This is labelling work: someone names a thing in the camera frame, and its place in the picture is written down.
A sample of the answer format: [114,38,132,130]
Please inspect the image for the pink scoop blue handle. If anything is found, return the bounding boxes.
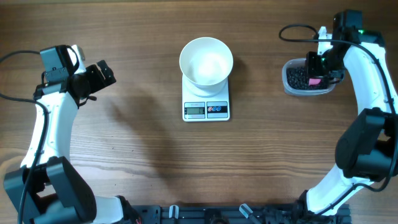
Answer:
[308,78,322,86]

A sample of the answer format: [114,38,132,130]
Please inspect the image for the white bowl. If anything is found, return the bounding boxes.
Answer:
[179,37,234,89]

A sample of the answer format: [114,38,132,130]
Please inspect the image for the black beans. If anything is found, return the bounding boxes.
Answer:
[287,67,328,90]

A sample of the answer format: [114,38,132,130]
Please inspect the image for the white digital kitchen scale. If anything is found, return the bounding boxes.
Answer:
[182,76,230,122]

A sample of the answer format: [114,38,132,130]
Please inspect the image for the clear plastic container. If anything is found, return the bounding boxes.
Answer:
[282,58,336,96]

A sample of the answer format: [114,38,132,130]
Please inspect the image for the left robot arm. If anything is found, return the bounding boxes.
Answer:
[4,45,129,223]

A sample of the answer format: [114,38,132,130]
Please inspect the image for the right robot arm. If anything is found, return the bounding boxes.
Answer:
[289,9,397,222]

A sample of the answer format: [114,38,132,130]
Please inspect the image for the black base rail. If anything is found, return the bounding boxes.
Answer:
[132,204,352,224]

